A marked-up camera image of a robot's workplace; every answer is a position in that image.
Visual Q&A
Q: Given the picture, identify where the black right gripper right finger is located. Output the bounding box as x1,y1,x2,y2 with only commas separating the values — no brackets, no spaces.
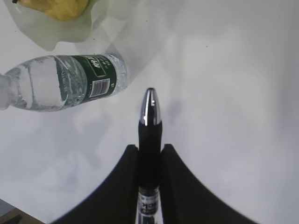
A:
159,144,254,224

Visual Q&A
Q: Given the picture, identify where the black pen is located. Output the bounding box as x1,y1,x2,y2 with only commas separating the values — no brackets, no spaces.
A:
137,88,163,224

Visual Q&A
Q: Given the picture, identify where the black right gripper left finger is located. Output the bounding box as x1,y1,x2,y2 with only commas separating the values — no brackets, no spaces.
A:
54,145,138,224

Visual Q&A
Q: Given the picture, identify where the yellow pear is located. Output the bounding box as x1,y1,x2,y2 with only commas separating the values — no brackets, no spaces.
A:
12,0,89,21

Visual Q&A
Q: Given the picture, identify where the green ruffled glass plate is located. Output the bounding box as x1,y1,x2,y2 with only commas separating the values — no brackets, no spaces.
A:
4,0,108,51

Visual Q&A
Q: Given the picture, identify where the clear plastic water bottle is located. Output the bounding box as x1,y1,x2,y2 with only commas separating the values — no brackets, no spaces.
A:
0,54,129,112

